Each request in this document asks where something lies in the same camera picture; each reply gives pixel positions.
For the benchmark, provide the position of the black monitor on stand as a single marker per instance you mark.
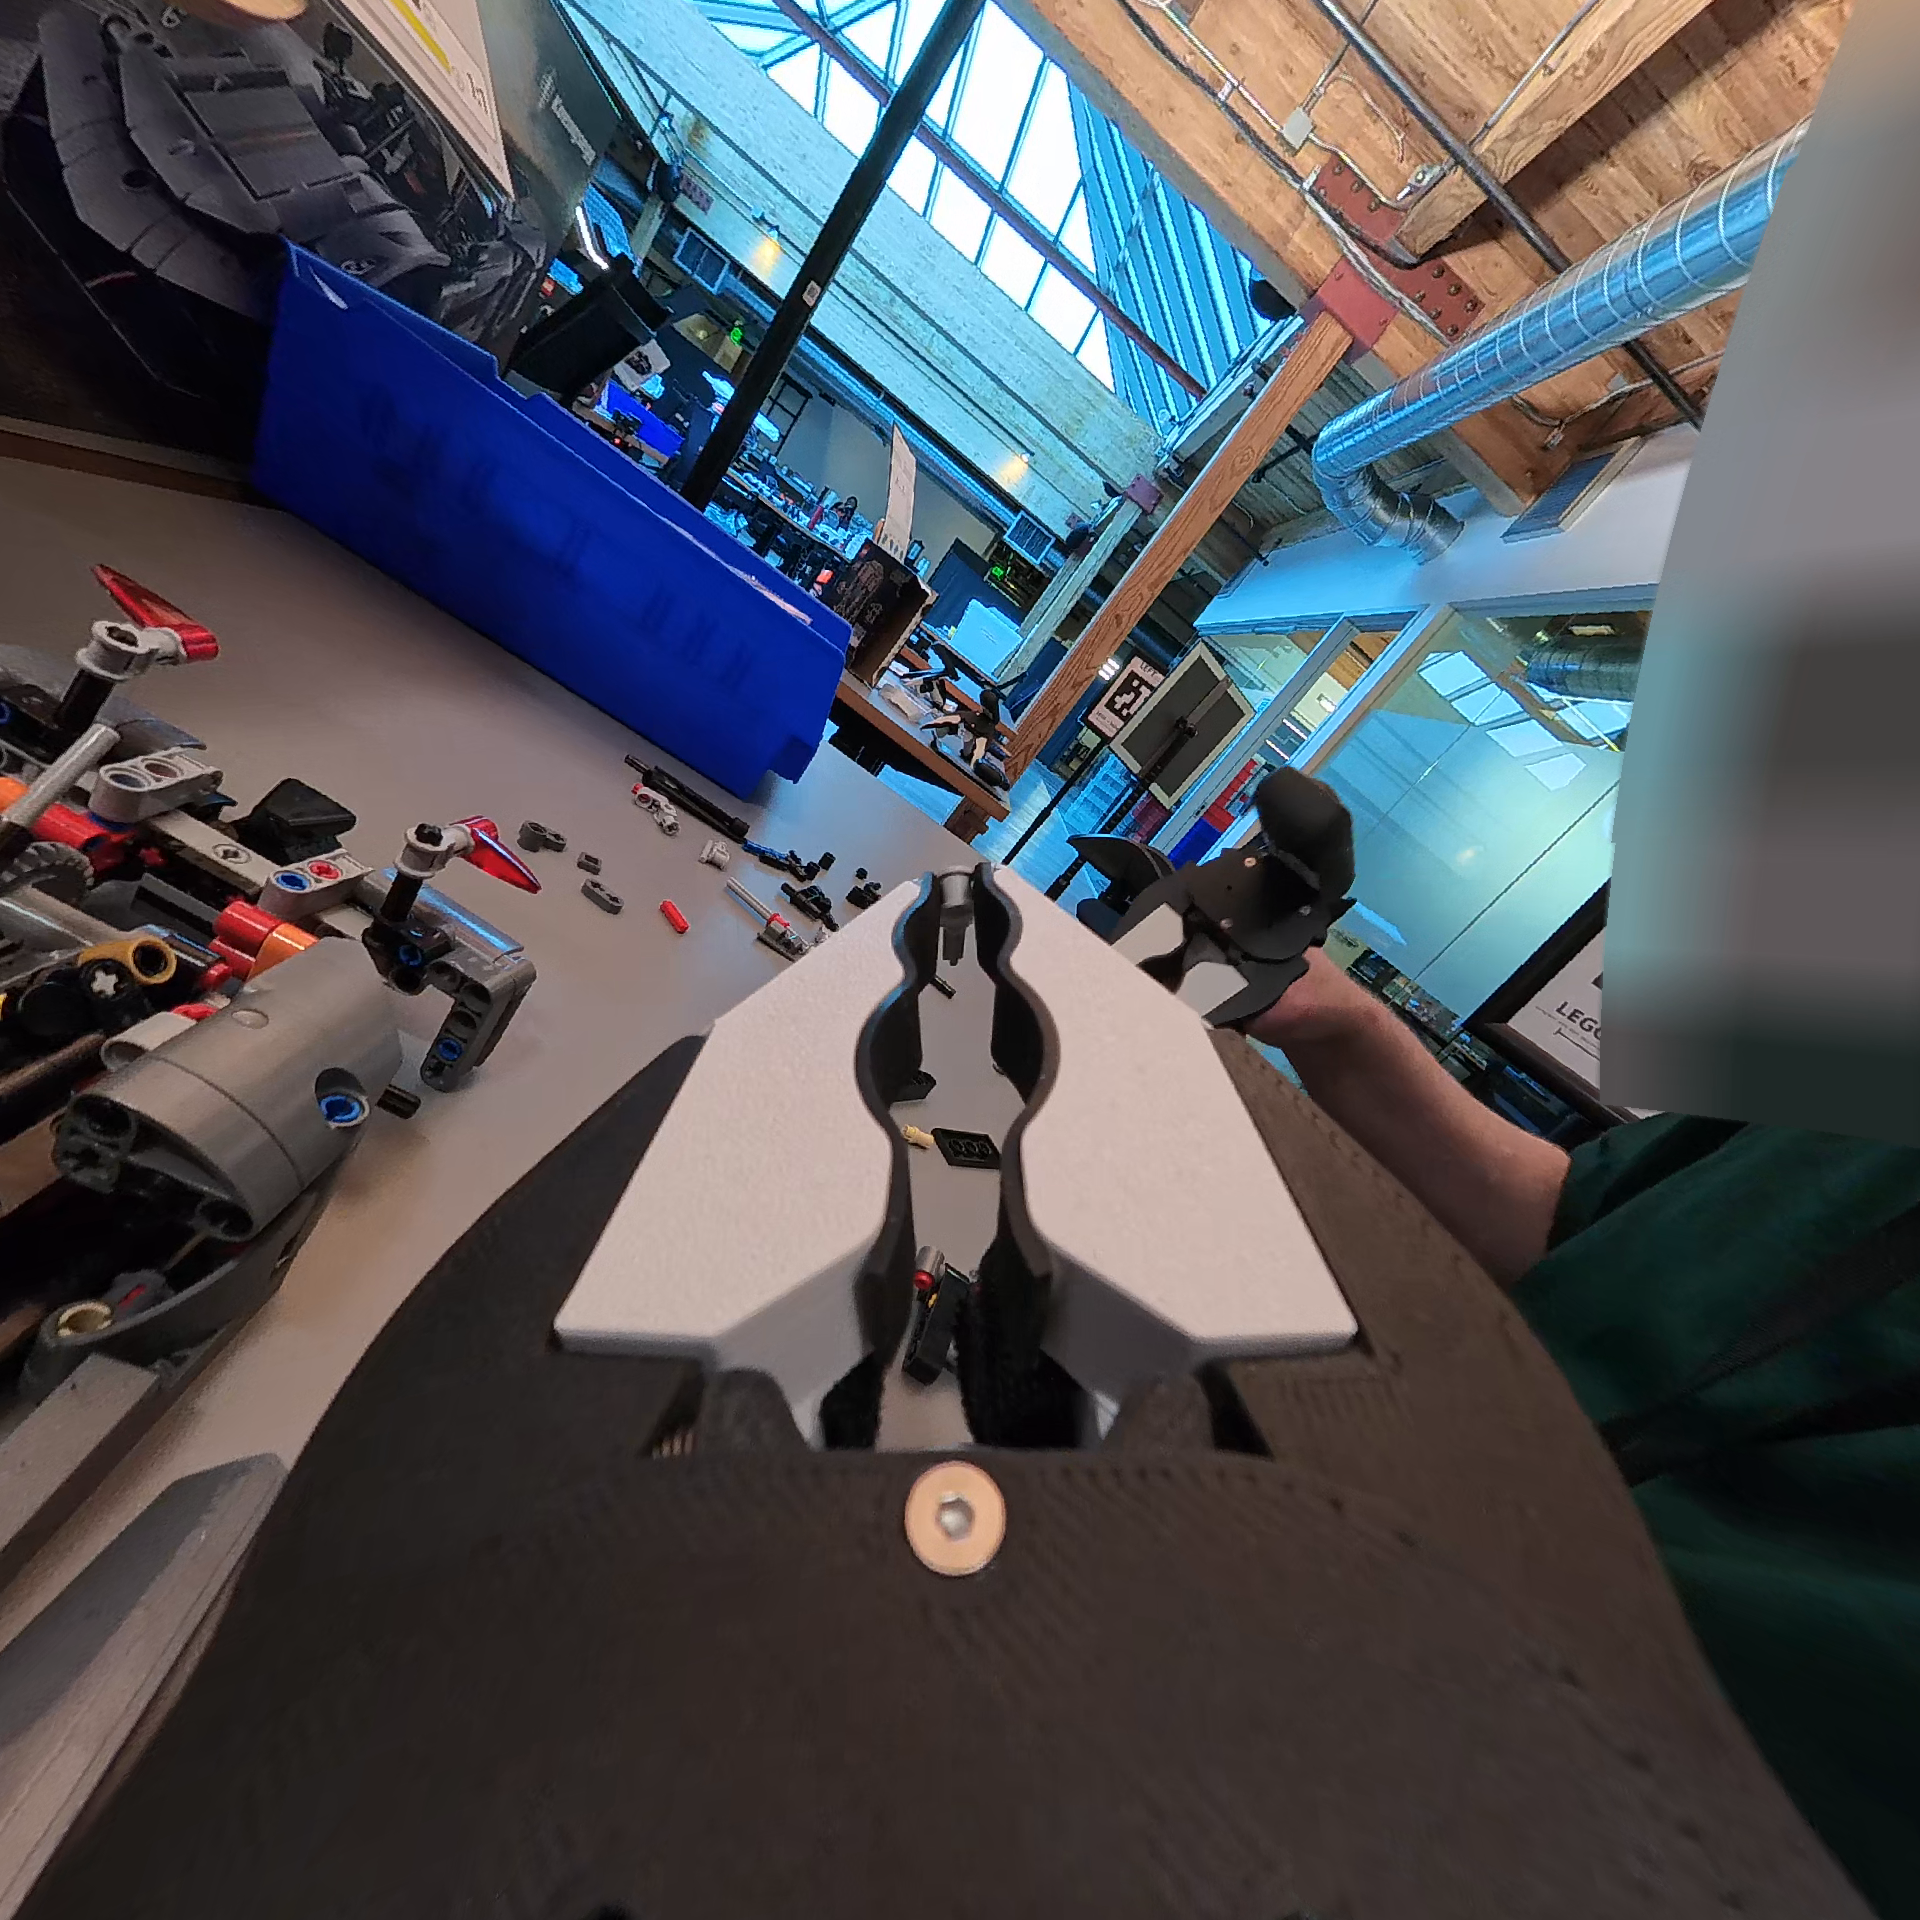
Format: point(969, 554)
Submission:
point(1194, 721)

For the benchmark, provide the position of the partly built lego vehicle model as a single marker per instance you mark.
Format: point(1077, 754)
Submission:
point(194, 1080)

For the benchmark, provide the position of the light grey lego joint assembly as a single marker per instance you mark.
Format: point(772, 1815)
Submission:
point(656, 811)

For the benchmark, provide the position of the dark grey lego connector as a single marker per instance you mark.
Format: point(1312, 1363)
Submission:
point(543, 835)

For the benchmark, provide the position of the black metal pole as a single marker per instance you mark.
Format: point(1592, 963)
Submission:
point(840, 240)

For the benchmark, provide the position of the silver ventilation duct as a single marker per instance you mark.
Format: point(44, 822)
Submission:
point(1545, 317)

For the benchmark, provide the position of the long light grey lego axle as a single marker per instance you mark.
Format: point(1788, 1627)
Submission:
point(758, 912)

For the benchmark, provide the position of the blue storage bin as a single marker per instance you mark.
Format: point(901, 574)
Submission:
point(525, 539)

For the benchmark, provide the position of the small light grey lego connector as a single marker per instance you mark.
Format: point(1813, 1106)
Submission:
point(957, 907)

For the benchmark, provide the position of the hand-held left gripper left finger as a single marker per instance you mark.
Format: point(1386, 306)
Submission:
point(720, 1201)

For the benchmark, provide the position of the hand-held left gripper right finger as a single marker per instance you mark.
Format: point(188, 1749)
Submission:
point(1185, 1201)

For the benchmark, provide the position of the person's right forearm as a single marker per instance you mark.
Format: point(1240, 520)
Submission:
point(1425, 1110)

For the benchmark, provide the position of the fiducial marker sign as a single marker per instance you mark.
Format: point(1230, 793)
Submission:
point(1127, 698)

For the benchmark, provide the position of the lego set box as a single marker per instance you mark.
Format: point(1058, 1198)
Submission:
point(224, 149)

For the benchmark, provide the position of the framed floor sign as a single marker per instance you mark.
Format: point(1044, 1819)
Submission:
point(1553, 1019)

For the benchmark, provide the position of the wooden post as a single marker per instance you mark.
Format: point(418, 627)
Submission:
point(1172, 555)

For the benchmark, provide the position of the black lego plate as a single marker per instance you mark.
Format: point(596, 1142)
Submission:
point(968, 1149)

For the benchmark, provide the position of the flat black lego beams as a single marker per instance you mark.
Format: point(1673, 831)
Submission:
point(690, 799)

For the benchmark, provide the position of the person's green sweater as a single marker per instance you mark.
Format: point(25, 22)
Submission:
point(1769, 1501)

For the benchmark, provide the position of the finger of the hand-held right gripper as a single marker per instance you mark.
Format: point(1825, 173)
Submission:
point(1162, 937)
point(1230, 991)

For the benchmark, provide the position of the lego instruction booklet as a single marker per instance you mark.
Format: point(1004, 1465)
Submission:
point(429, 75)

